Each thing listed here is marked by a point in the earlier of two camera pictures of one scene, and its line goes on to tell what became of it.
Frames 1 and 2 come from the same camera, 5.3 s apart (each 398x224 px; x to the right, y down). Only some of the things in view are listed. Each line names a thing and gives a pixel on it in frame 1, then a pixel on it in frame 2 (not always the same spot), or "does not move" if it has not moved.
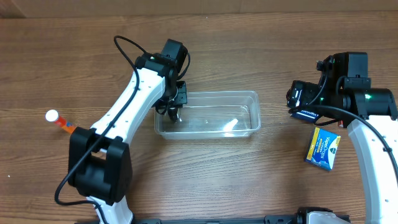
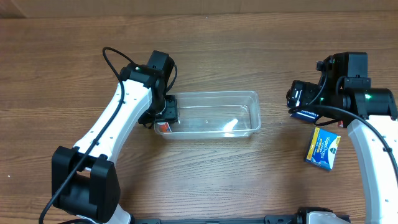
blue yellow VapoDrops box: (323, 149) does not move
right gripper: (298, 95) does not move
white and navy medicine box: (306, 116) does not move
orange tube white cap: (53, 116) → (164, 127)
